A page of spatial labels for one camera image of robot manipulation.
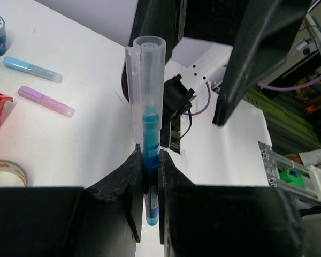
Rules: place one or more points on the clear pen cap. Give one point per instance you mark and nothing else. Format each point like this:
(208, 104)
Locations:
(134, 67)

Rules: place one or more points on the large grey tape roll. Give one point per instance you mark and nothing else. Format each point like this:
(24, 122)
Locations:
(12, 174)

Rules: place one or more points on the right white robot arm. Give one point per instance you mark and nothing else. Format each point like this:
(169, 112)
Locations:
(179, 90)

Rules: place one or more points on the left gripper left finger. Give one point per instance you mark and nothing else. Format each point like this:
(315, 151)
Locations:
(102, 220)

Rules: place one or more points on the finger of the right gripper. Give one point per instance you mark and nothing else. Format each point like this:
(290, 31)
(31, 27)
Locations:
(214, 21)
(264, 39)

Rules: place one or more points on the blue highlighter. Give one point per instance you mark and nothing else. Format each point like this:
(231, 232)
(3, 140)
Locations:
(32, 69)

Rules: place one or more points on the pink highlighter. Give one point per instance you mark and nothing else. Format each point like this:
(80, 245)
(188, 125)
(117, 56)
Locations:
(45, 101)

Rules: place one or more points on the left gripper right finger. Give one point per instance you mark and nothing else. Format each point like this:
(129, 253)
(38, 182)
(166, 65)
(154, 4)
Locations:
(202, 220)

